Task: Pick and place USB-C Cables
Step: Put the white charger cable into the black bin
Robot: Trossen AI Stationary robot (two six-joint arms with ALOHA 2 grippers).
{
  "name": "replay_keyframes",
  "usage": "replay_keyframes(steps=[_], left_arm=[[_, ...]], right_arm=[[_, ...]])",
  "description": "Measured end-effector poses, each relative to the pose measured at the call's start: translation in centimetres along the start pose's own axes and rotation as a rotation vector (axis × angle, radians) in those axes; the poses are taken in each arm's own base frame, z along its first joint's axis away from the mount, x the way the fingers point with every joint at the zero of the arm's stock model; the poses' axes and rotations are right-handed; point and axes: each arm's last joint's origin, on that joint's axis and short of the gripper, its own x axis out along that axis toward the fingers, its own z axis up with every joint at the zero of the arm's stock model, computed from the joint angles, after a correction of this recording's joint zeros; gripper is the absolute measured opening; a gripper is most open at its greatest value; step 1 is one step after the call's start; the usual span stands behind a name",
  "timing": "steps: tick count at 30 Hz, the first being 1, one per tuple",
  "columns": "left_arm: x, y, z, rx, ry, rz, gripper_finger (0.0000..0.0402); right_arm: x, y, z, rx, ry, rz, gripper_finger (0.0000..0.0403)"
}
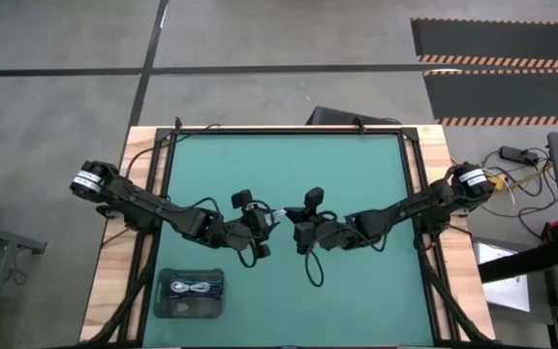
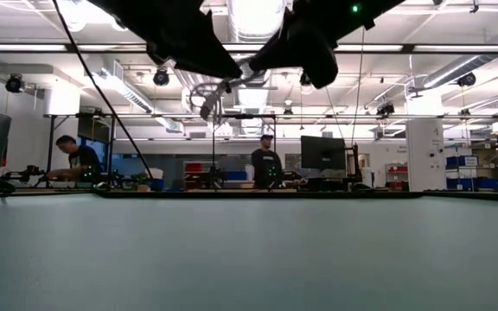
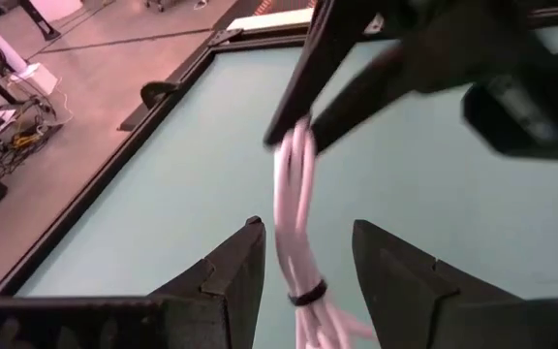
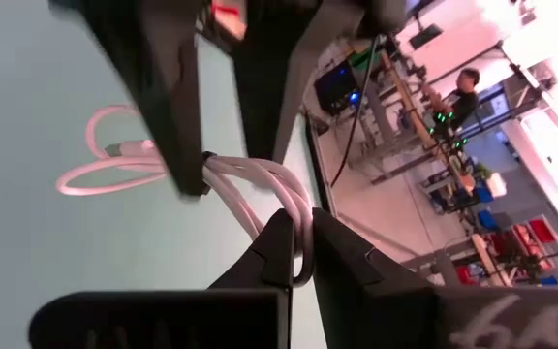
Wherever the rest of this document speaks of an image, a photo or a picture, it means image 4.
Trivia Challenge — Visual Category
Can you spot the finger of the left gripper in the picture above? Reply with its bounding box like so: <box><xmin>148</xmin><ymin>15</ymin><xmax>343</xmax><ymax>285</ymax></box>
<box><xmin>48</xmin><ymin>0</ymin><xmax>208</xmax><ymax>198</ymax></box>
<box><xmin>230</xmin><ymin>0</ymin><xmax>372</xmax><ymax>165</ymax></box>

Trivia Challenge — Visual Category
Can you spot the white container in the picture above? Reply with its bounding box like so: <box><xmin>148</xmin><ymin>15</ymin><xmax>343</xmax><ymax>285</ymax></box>
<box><xmin>484</xmin><ymin>172</ymin><xmax>509</xmax><ymax>199</ymax></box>

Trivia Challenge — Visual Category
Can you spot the red storage bin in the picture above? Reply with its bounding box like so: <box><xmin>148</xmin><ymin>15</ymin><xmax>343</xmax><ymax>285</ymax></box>
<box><xmin>528</xmin><ymin>217</ymin><xmax>558</xmax><ymax>245</ymax></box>

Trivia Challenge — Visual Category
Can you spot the teal table mat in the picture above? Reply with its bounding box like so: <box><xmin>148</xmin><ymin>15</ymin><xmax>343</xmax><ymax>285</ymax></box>
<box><xmin>0</xmin><ymin>0</ymin><xmax>328</xmax><ymax>349</ymax></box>

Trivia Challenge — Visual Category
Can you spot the green potted plant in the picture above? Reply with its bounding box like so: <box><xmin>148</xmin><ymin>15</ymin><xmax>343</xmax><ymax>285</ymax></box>
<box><xmin>467</xmin><ymin>162</ymin><xmax>494</xmax><ymax>181</ymax></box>

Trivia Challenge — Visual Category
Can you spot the person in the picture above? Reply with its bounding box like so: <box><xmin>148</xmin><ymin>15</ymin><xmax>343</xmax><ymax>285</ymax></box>
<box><xmin>427</xmin><ymin>66</ymin><xmax>482</xmax><ymax>135</ymax></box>

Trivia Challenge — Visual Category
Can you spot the black hanging cable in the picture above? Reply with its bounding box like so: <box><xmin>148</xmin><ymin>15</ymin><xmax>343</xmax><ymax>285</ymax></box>
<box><xmin>329</xmin><ymin>34</ymin><xmax>382</xmax><ymax>189</ymax></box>

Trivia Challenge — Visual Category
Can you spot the black device with blue light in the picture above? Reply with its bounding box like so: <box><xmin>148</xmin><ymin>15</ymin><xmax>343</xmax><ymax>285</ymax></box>
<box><xmin>313</xmin><ymin>59</ymin><xmax>363</xmax><ymax>117</ymax></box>

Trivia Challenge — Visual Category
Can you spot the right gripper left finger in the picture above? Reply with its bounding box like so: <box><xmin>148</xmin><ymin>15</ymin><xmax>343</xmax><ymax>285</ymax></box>
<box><xmin>28</xmin><ymin>207</ymin><xmax>295</xmax><ymax>349</ymax></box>

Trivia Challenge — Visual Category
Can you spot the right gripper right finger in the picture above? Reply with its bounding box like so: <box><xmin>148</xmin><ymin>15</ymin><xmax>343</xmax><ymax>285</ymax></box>
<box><xmin>311</xmin><ymin>206</ymin><xmax>558</xmax><ymax>349</ymax></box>

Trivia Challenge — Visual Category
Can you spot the white looped USB cable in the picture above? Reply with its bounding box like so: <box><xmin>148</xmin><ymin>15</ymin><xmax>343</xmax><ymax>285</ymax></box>
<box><xmin>54</xmin><ymin>103</ymin><xmax>316</xmax><ymax>288</ymax></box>

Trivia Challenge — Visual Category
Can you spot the blue storage bin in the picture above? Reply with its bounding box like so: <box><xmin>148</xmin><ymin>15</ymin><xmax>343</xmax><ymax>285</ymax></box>
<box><xmin>472</xmin><ymin>186</ymin><xmax>496</xmax><ymax>205</ymax></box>

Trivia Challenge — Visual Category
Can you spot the wooden workbench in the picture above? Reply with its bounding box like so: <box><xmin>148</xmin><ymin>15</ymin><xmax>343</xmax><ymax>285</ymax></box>
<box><xmin>379</xmin><ymin>49</ymin><xmax>462</xmax><ymax>169</ymax></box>

